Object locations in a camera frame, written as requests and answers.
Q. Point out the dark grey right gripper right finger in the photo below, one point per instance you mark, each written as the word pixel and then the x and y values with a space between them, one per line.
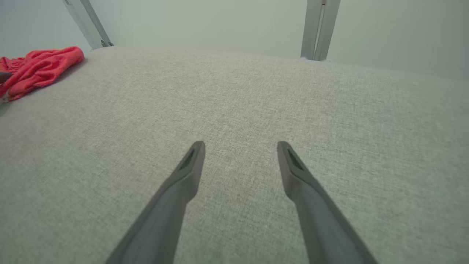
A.
pixel 322 227

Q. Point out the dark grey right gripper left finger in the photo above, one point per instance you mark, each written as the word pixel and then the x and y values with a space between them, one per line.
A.
pixel 165 220

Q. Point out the red shorts with white hem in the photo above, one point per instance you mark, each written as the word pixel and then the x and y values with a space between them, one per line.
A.
pixel 44 68

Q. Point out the grey partition post with gap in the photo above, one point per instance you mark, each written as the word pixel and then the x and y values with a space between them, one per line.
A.
pixel 311 29

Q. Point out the grey partition post with bracket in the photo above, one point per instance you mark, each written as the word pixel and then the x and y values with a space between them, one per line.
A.
pixel 87 22

